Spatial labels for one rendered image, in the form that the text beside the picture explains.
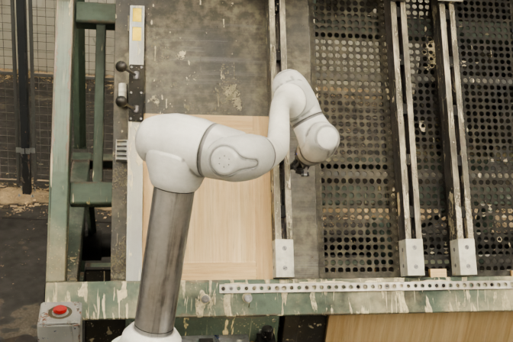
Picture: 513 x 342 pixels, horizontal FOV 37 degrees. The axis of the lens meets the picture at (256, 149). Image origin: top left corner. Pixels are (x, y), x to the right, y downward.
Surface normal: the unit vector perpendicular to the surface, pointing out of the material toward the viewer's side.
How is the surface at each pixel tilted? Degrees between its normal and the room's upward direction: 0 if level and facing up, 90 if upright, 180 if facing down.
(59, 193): 54
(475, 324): 90
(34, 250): 0
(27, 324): 0
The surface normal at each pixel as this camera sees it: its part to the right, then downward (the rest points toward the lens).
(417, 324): 0.15, 0.39
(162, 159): -0.47, 0.19
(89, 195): 0.18, -0.22
